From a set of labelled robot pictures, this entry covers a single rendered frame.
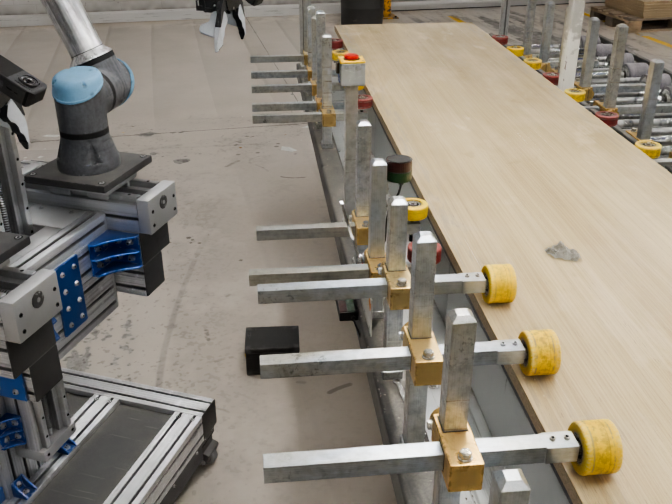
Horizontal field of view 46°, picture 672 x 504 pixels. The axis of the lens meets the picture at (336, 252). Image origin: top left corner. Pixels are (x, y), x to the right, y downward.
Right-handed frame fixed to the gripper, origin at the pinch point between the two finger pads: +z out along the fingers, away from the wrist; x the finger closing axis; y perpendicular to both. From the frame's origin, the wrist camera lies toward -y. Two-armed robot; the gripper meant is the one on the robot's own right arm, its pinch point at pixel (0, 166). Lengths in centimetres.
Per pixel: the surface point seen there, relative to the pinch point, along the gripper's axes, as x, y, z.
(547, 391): -26, -83, 42
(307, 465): 10, -51, 36
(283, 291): -36, -30, 36
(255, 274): -57, -15, 46
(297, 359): -14, -41, 36
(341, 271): -64, -34, 46
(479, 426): -48, -70, 70
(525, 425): -31, -80, 53
